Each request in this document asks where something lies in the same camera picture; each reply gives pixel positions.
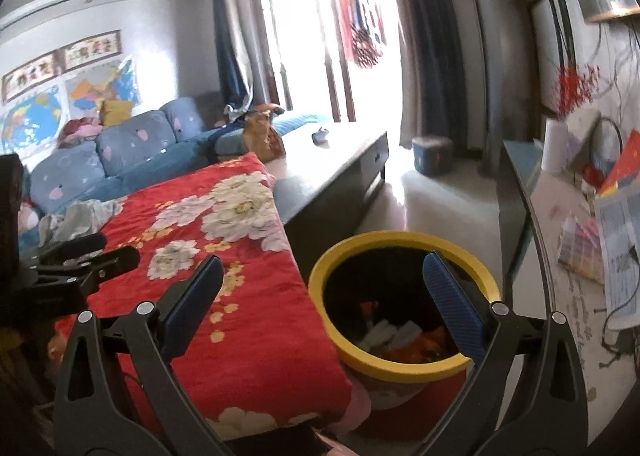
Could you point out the world map poster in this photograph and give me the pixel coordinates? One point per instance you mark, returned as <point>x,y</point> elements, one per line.
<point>32,118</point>

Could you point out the silver standing air conditioner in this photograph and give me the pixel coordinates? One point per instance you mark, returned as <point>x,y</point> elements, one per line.
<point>495,60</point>

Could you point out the dark coffee table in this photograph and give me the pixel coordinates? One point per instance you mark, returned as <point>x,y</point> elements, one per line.
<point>330,170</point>

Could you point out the red floral blanket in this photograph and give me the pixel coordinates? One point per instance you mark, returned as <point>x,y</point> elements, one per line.
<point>165,196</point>

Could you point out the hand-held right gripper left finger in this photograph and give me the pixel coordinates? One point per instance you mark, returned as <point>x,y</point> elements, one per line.
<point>195,301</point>

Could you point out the grey curtain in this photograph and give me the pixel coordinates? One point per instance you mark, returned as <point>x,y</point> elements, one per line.
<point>430,45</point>

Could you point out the yellow rimmed trash bin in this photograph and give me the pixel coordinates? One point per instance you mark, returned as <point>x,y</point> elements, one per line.
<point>400,238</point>

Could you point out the framed calligraphy picture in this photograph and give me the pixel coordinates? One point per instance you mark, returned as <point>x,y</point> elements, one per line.
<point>30,76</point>
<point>90,49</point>

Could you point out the pile of clothes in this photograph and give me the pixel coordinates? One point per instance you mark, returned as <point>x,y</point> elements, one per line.
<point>77,130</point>

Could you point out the small dark blue object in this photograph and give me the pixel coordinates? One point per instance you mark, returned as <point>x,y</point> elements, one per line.
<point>320,135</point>

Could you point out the red book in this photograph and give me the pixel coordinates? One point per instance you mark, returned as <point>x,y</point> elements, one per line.
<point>625,165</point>

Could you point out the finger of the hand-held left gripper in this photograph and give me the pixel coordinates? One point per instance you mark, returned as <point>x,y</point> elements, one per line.
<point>115,261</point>
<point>80,243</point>

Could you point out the small round fan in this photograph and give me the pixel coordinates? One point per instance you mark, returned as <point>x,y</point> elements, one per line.
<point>620,145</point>

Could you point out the blue storage box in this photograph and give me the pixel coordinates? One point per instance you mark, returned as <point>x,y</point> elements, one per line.
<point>432,158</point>

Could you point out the glass topped television cabinet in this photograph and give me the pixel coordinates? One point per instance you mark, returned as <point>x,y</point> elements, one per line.
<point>545,246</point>

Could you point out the blue sofa with heart print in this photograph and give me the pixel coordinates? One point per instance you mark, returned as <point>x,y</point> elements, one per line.
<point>130,140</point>

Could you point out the yellow pillow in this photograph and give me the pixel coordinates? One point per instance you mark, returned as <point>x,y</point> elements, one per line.
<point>116,111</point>

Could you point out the red artificial flowers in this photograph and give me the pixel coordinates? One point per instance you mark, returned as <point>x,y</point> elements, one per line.
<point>575,88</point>

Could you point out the country map poster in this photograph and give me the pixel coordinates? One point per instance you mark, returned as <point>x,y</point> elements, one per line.
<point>102,83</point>

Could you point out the orange fruit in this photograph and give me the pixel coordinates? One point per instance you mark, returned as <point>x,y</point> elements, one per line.
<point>430,346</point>

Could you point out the printed paper sheet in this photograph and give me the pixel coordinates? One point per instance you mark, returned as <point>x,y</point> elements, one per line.
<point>620,256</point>

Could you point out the colourful plastic box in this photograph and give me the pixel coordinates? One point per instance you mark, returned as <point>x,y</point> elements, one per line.
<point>582,248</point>

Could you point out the hanging clothes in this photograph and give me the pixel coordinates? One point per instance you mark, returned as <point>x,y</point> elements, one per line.
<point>362,30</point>

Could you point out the white foam fruit net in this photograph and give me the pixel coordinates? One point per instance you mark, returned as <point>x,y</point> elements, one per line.
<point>412,332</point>
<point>380,333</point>

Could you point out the grey green crumpled cloth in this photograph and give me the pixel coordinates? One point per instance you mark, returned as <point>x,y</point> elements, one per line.
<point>80,221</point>

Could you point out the white paper towel roll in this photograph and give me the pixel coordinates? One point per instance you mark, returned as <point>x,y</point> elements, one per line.
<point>554,148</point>

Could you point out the brown paper bag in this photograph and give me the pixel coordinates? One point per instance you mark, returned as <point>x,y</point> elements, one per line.
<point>262,138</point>

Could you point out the glass balcony door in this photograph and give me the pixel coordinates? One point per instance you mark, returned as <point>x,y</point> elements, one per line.
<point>310,10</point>

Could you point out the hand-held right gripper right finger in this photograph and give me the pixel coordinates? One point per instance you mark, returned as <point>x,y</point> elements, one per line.
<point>450,301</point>

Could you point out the dark blue curtain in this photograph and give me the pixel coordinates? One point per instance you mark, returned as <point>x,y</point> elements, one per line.
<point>230,60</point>

